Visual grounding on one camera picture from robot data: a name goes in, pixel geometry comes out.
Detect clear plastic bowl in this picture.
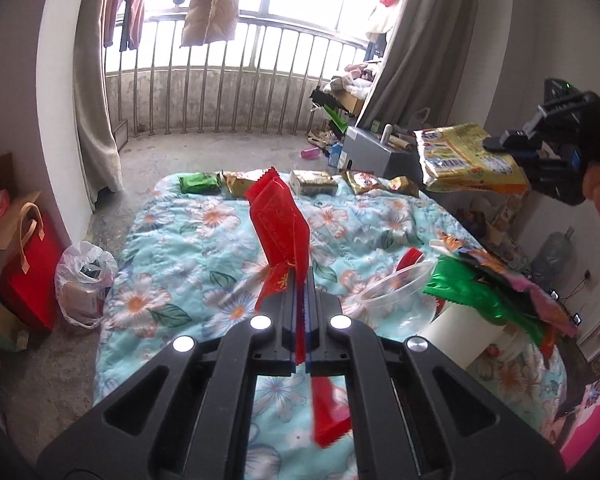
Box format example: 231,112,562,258
361,259,439,334

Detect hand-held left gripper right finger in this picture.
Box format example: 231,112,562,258
305,287,567,480

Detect yellow snack bag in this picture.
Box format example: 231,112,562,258
413,123,531,196

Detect small red wrapper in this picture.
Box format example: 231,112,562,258
394,247,427,274

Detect beige down coat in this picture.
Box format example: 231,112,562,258
172,0,241,49

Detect tan snack packet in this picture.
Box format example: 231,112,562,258
288,169,339,197

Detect gold snack packet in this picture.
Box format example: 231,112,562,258
382,175,421,198
221,169,274,197
343,169,384,195

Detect orange black wrapper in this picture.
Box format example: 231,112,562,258
437,232,532,287

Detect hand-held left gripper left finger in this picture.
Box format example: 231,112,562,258
36,280,301,480

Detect pink foil wrapper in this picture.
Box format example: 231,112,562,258
500,270,579,337

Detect white garment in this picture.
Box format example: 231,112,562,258
366,0,407,42

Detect metal balcony railing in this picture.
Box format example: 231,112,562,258
104,7,372,137

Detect teal floral blanket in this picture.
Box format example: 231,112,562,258
92,170,568,480

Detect red foil wrapper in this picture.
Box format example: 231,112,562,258
242,166,352,449

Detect red gift bag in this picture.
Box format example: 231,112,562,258
0,209,67,334

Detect pink hanging garment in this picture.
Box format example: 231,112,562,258
102,0,151,54

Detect white paper cup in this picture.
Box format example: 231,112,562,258
420,305,512,362

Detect clear water jug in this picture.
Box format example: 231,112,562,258
530,227,576,277

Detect green snack packet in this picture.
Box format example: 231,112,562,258
179,172,222,195

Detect green foil wrapper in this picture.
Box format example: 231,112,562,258
422,255,547,357

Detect kraft paper bag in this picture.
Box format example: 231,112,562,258
0,189,47,282

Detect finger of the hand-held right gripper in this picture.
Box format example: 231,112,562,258
482,129,539,156

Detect beige curtain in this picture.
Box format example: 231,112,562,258
354,0,482,132
72,0,124,211

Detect grey cabinet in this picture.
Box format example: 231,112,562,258
340,125,427,177

